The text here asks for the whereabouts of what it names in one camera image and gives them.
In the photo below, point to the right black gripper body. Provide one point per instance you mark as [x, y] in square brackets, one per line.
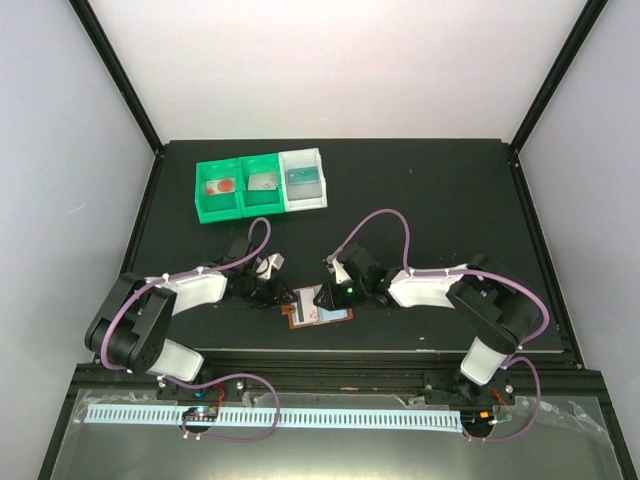
[347, 298]

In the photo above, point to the red spotted card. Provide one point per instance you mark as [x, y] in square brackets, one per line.
[219, 186]

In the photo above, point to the teal card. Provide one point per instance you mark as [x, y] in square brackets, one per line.
[302, 175]

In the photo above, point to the left black frame post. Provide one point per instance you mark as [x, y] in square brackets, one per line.
[101, 43]

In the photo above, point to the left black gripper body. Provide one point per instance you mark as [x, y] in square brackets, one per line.
[263, 296]

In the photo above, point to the small circuit board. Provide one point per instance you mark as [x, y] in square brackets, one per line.
[200, 414]

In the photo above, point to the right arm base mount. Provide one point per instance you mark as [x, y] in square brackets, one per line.
[452, 388]

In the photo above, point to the middle green bin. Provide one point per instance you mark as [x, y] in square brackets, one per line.
[261, 191]

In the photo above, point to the white slotted cable duct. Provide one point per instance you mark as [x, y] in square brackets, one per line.
[254, 417]

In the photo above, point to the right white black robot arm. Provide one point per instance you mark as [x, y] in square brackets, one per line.
[505, 314]

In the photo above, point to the right black frame post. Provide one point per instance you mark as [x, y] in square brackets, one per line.
[572, 45]

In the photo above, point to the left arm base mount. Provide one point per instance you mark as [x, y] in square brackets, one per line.
[215, 393]

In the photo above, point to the black frame post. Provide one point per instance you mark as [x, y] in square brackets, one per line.
[572, 45]
[101, 43]

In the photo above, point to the white translucent bin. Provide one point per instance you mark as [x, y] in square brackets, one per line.
[303, 197]

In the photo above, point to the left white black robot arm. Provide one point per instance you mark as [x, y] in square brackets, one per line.
[130, 329]

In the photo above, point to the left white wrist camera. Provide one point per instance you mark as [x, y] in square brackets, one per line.
[268, 266]

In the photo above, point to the green bin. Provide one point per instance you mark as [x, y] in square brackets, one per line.
[217, 208]
[261, 191]

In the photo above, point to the light blue card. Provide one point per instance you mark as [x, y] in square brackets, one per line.
[333, 315]

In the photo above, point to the brown leather card holder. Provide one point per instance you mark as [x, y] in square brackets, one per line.
[289, 311]

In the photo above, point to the left green bin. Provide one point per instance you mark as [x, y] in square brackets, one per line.
[217, 208]

